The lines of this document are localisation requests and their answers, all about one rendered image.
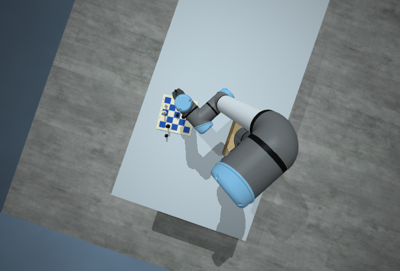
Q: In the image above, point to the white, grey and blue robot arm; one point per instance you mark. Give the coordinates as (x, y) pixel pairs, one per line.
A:
(265, 147)

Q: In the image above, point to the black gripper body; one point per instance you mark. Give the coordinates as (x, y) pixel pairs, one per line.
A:
(177, 92)

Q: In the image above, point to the blue and cream chessboard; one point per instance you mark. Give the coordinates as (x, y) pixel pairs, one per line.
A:
(177, 124)

